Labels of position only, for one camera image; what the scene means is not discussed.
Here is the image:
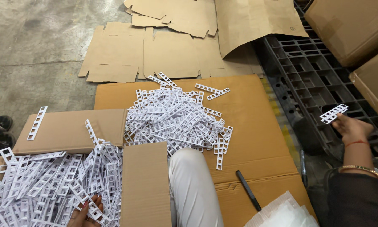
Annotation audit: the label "pile of loose white strips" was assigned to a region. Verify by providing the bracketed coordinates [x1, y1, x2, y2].
[123, 72, 234, 171]

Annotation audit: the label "person's dark sleeve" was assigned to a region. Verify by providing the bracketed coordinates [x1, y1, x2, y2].
[308, 170, 378, 227]

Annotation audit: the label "heap of boxed white strips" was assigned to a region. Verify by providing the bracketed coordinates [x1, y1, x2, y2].
[0, 138, 124, 227]

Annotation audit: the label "gold bangle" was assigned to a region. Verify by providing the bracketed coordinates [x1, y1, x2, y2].
[338, 165, 378, 179]

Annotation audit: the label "open brown cardboard box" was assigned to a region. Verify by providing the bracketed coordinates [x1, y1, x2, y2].
[0, 108, 172, 227]

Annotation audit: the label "dark pen with silver clip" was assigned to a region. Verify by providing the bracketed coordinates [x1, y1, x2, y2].
[299, 149, 309, 189]

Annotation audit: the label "stack of flat carton blanks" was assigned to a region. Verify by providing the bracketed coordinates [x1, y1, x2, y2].
[123, 0, 218, 39]

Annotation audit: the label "white plastic ladder strips bundle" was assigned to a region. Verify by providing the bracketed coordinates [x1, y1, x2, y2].
[320, 104, 349, 125]

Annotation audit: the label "brown paper sheet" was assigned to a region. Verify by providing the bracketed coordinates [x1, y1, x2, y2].
[215, 0, 309, 59]

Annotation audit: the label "stack of clear plastic bags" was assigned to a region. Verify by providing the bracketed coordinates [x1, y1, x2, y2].
[244, 190, 320, 227]

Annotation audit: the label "single white plastic ladder strip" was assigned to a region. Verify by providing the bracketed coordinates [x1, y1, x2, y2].
[26, 106, 48, 141]

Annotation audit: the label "person's left hand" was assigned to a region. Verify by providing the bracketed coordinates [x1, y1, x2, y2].
[67, 194, 104, 227]

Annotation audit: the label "person's right hand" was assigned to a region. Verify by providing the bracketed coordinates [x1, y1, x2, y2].
[331, 113, 374, 147]

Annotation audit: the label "flat unfolded carton blanks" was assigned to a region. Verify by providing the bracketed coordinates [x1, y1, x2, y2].
[78, 21, 264, 84]

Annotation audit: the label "large closed cardboard carton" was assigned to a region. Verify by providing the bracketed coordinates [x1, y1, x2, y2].
[303, 0, 378, 67]

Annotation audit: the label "black marker pen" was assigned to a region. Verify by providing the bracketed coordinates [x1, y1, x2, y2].
[235, 170, 262, 212]

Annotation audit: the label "person's white trouser leg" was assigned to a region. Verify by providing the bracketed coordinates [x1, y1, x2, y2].
[168, 148, 225, 227]

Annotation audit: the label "large orange-brown cardboard sheet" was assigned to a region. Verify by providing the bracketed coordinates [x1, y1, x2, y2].
[94, 74, 318, 227]

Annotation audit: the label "black plastic pallet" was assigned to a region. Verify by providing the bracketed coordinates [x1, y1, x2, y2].
[255, 0, 378, 166]

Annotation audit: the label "red thread bracelet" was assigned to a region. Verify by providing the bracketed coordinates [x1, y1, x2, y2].
[345, 140, 370, 148]

